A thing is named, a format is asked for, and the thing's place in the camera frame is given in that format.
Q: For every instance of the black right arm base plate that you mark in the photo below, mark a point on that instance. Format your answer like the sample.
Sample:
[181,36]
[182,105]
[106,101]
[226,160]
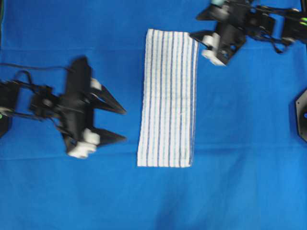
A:
[301,115]

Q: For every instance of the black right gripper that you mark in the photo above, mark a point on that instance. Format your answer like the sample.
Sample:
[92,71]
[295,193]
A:
[229,34]

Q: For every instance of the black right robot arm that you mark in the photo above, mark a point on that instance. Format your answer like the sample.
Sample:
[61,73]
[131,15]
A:
[280,27]

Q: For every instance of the green backdrop sheet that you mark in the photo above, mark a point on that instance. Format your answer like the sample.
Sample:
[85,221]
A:
[2,9]

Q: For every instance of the blue striped white towel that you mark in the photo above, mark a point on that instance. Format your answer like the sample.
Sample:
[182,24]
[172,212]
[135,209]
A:
[168,123]

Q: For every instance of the blue table cloth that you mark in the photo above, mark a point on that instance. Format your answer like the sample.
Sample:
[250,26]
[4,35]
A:
[249,169]

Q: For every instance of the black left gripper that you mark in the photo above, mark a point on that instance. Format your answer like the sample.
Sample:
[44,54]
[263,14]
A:
[74,111]

